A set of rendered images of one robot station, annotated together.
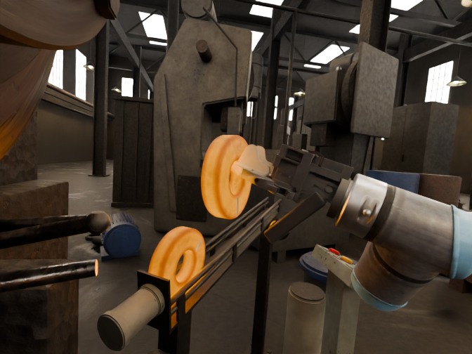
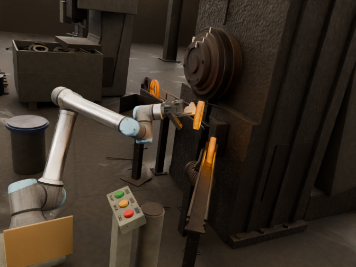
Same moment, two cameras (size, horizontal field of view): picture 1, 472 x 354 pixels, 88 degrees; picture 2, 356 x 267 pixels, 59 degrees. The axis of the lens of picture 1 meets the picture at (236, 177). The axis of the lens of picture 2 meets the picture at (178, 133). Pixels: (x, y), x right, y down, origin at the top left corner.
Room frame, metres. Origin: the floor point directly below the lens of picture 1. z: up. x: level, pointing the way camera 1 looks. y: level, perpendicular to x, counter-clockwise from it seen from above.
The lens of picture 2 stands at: (2.03, -0.57, 1.44)
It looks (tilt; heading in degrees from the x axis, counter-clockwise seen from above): 22 degrees down; 163
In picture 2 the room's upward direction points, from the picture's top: 8 degrees clockwise
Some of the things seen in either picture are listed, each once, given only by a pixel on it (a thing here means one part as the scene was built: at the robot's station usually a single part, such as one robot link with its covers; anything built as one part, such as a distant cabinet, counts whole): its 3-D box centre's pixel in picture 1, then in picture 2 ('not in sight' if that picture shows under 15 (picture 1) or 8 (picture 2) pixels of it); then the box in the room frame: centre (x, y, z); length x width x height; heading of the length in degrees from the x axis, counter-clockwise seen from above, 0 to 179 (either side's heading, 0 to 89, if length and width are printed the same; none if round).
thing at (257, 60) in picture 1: (246, 120); not in sight; (9.08, -0.24, 2.25); 0.92 x 0.92 x 4.50
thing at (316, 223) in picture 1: (289, 210); not in sight; (2.69, -0.61, 0.39); 1.03 x 0.83 x 0.77; 116
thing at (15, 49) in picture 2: not in sight; (57, 72); (-2.53, -1.01, 0.39); 1.03 x 0.83 x 0.79; 105
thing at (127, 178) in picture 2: not in sight; (137, 140); (-0.40, -0.18, 0.36); 0.26 x 0.20 x 0.72; 46
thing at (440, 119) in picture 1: (412, 164); not in sight; (4.34, -3.09, 1.00); 0.80 x 0.63 x 2.00; 16
